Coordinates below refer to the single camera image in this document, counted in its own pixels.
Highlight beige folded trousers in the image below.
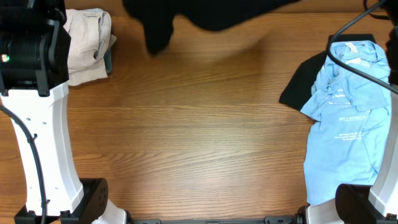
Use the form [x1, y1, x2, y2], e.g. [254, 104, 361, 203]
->
[63, 8, 116, 86]

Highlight black t-shirt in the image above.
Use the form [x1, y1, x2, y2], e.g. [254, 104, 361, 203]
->
[123, 0, 297, 55]

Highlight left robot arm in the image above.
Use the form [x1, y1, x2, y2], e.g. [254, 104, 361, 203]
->
[1, 0, 132, 224]

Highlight light blue t-shirt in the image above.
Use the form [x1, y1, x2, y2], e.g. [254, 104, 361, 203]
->
[300, 58, 392, 205]

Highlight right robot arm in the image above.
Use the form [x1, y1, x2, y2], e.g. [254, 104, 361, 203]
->
[295, 0, 397, 224]

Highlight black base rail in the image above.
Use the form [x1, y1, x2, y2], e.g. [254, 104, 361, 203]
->
[132, 214, 306, 224]

